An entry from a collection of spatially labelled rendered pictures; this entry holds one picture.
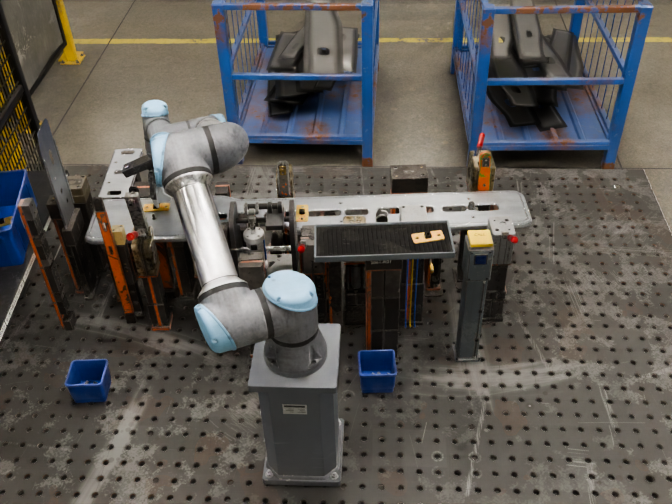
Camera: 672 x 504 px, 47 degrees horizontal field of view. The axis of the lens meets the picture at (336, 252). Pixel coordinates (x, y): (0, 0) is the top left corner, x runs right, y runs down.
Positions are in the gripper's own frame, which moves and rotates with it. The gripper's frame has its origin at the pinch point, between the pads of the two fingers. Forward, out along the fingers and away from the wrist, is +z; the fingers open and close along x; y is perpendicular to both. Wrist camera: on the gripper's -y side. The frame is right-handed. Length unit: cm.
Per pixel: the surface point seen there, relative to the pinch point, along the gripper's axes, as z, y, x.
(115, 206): 4.0, -13.4, 2.0
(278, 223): -17, 39, -29
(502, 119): 70, 161, 185
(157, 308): 23.0, 2.7, -24.4
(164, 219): 2.2, 3.4, -5.7
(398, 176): -8, 77, 9
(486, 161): -17, 104, 8
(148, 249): -1.6, 1.9, -24.9
